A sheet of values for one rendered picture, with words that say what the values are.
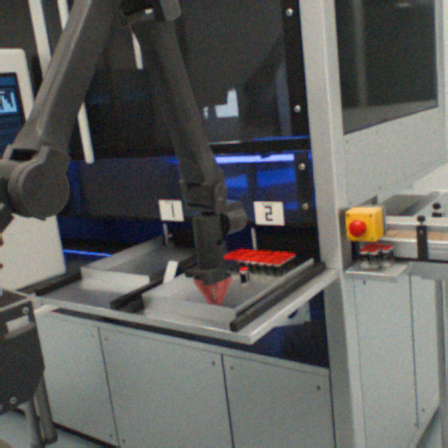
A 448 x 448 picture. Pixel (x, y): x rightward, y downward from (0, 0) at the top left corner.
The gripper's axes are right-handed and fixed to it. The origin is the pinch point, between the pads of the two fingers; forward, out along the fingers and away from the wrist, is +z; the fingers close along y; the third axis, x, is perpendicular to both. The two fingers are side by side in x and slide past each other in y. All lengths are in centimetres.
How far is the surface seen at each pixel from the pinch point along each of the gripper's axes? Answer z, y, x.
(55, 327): 34, 36, 110
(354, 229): -10.5, 32.0, -17.5
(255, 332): 3.0, -1.9, -10.8
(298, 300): 2.3, 15.8, -10.6
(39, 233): -8, 20, 87
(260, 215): -12.6, 35.0, 10.0
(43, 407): 56, 18, 98
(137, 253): 0, 31, 54
